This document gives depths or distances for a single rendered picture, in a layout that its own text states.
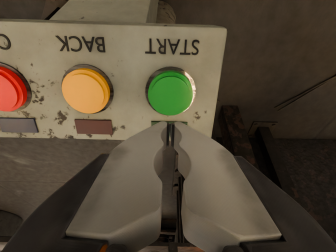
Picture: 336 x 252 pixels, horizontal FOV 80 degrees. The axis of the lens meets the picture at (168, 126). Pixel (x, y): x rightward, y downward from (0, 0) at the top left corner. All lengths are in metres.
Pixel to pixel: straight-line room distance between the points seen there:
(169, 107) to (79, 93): 0.08
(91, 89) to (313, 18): 0.85
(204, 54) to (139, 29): 0.06
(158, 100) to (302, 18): 0.79
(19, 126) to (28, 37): 0.09
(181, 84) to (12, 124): 0.17
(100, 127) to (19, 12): 0.77
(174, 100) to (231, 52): 0.71
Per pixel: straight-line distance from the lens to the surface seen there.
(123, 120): 0.20
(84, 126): 0.22
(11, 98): 0.22
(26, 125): 0.24
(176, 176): 1.45
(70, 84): 0.19
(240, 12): 0.83
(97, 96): 0.19
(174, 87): 0.18
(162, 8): 0.71
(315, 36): 0.98
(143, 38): 0.18
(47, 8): 0.88
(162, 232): 2.49
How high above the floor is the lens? 0.75
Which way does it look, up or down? 42 degrees down
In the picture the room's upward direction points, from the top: 179 degrees counter-clockwise
